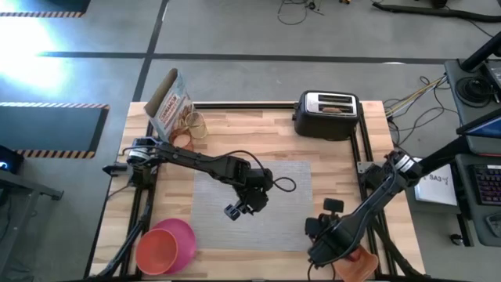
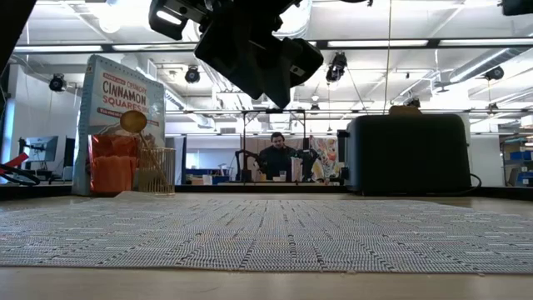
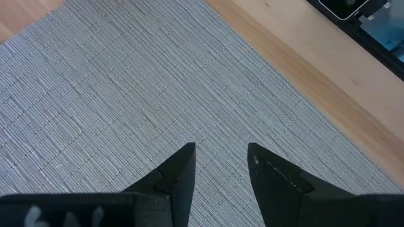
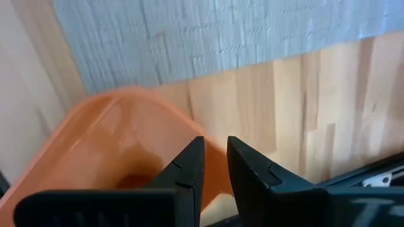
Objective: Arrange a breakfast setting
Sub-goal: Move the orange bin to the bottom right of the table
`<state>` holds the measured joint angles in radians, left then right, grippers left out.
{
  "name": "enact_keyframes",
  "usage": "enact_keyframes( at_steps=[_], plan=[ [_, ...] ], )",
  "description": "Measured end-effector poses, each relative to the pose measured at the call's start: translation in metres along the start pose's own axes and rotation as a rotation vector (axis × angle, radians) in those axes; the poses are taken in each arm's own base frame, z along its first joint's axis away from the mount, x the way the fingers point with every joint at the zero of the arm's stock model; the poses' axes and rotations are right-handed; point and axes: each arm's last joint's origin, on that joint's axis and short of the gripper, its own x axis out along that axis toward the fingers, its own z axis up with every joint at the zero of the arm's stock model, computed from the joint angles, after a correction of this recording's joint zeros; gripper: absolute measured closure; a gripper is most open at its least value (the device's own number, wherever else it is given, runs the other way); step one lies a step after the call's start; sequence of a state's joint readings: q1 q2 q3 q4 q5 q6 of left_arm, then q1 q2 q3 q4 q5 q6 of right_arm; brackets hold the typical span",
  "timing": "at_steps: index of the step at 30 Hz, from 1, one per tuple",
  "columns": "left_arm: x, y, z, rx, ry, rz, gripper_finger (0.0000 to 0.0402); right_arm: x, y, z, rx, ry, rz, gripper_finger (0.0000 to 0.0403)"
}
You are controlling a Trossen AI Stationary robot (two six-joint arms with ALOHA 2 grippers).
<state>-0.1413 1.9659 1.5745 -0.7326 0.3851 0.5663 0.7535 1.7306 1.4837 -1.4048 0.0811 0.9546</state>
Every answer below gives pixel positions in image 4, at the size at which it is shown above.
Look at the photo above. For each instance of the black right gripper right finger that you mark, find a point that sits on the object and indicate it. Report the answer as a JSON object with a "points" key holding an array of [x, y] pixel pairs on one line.
{"points": [[262, 195]]}

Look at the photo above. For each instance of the silver frame bracket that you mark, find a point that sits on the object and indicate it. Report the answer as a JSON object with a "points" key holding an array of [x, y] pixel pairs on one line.
{"points": [[377, 180]]}

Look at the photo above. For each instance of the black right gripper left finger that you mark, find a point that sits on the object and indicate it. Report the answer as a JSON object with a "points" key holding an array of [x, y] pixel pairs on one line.
{"points": [[187, 176]]}

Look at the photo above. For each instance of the grey woven placemat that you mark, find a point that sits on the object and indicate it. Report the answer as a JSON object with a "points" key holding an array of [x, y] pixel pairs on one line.
{"points": [[221, 31]]}

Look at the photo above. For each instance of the salmon plastic bin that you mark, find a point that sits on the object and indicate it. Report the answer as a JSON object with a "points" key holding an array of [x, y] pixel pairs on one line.
{"points": [[94, 135]]}

